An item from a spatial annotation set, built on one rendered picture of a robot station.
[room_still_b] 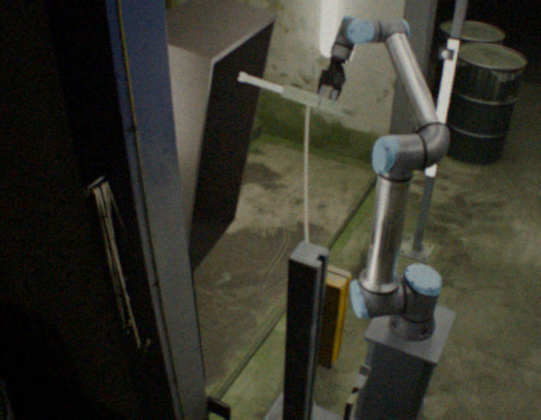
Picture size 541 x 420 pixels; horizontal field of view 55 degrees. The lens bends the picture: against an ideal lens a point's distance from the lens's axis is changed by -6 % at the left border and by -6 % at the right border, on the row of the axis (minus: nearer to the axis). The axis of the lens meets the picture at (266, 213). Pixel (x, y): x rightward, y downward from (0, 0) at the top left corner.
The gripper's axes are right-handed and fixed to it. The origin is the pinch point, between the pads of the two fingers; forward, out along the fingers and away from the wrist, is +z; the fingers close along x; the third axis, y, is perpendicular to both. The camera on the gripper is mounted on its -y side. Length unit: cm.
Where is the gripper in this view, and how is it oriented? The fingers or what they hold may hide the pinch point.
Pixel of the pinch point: (323, 106)
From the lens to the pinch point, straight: 221.1
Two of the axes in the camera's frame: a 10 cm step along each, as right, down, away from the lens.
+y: -1.9, -3.2, 9.3
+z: -3.4, 9.1, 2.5
